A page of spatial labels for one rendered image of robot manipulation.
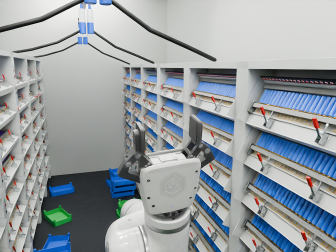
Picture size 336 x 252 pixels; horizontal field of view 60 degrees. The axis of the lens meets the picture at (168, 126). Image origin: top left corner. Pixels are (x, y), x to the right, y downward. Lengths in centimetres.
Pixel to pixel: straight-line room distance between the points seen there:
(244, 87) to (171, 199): 93
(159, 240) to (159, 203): 8
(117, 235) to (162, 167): 17
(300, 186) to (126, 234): 73
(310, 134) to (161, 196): 69
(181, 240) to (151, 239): 5
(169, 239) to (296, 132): 70
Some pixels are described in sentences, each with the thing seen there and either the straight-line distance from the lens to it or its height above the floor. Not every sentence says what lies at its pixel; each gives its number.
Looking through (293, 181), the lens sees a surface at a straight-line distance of 117.
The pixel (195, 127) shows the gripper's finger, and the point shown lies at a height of 160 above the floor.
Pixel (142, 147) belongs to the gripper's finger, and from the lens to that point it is 44.
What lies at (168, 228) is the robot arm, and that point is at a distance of 53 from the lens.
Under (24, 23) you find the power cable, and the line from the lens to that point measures 158.
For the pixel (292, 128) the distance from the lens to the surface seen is 114.
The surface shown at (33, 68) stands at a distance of 395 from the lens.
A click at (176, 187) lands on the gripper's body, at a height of 150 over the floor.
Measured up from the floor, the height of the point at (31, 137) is 98.
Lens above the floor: 170
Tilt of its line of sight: 12 degrees down
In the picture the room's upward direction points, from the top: straight up
